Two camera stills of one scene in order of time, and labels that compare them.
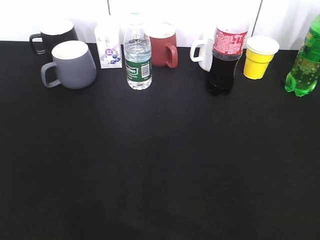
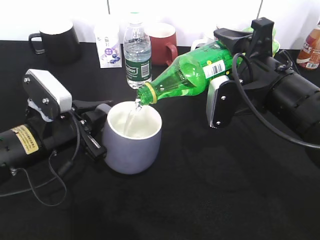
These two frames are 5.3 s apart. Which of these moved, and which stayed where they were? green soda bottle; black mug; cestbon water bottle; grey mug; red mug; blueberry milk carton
Moved: green soda bottle; grey mug
Stayed: red mug; black mug; blueberry milk carton; cestbon water bottle
